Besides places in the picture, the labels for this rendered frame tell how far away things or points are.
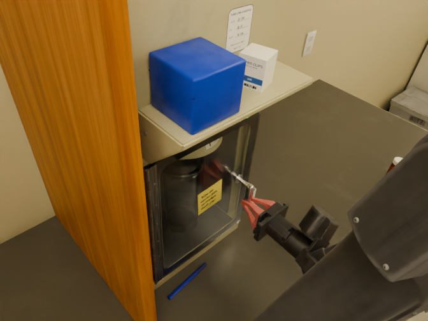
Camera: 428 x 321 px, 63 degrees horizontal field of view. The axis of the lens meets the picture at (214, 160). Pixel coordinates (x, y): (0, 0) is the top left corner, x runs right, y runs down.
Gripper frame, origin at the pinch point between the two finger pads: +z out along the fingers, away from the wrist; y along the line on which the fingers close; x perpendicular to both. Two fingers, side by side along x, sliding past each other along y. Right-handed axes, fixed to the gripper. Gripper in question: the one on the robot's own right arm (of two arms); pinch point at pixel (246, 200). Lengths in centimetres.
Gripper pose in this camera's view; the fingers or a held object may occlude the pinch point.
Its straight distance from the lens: 91.5
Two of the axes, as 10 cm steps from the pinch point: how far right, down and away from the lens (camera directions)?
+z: -6.7, -5.5, 5.1
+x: -0.8, 7.3, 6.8
